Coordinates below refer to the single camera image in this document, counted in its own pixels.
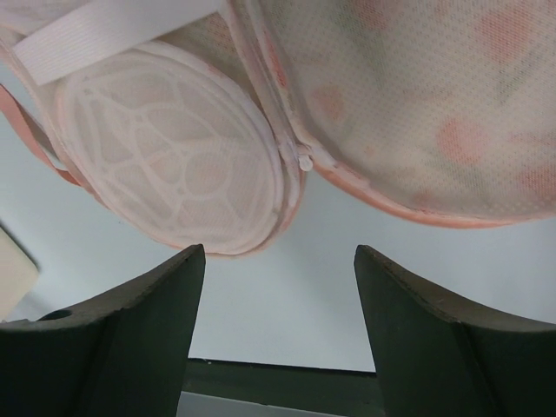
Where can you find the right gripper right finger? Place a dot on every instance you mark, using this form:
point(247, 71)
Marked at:
point(437, 353)

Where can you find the cream plastic laundry basket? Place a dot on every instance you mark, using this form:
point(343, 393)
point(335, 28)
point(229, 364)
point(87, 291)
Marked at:
point(19, 276)

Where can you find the pink floral mesh laundry bag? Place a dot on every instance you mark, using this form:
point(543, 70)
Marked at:
point(196, 121)

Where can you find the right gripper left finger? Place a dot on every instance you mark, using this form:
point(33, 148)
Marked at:
point(121, 353)

